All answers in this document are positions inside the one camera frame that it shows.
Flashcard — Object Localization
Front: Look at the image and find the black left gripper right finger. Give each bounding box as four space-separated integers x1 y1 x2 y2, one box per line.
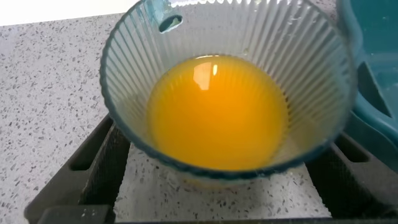
306 133 398 218

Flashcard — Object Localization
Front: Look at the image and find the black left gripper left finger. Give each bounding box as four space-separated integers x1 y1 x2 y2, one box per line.
24 114 131 218

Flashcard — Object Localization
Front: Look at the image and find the ribbed clear blue plastic cup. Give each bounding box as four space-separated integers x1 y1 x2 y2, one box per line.
99 0 358 181

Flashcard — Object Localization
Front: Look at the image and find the orange juice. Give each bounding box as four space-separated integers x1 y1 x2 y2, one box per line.
146 55 290 171

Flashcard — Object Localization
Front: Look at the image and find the teal plastic basin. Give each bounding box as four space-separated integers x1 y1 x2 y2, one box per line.
337 0 398 172

